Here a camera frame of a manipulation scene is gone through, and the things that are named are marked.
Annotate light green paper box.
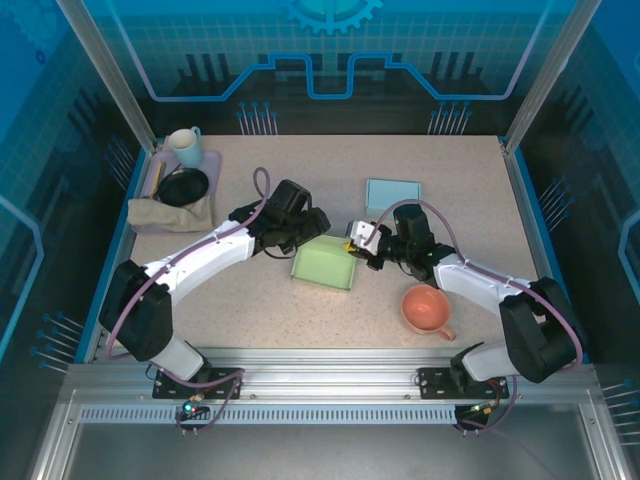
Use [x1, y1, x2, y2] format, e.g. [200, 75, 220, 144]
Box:
[290, 234, 359, 292]

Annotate light blue paper box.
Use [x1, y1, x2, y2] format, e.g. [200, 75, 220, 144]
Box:
[364, 178, 424, 217]

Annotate orange cup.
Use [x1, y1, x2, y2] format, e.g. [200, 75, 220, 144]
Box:
[401, 284, 457, 342]

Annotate lavender plastic tray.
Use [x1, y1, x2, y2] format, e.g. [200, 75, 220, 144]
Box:
[130, 148, 223, 235]

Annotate black round plate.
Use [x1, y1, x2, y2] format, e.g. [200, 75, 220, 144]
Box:
[157, 168, 210, 206]

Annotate light blue mug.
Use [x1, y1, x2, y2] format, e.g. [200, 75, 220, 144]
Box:
[166, 126, 205, 169]

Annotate beige cloth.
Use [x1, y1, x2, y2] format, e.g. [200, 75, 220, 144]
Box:
[127, 194, 216, 234]

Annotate small circuit board with LED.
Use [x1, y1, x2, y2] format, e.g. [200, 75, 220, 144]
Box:
[457, 399, 501, 424]
[180, 397, 210, 420]

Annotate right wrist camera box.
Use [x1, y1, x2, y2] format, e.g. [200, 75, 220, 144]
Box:
[347, 219, 393, 251]

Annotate aluminium table rail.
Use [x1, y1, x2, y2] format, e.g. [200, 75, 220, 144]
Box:
[64, 347, 601, 426]

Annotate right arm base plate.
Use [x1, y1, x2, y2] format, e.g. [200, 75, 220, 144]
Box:
[417, 366, 516, 401]

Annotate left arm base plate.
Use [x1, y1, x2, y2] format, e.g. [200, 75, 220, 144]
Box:
[152, 366, 246, 401]

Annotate aluminium frame post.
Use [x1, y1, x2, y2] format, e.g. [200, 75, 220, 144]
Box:
[55, 0, 166, 155]
[501, 0, 604, 156]

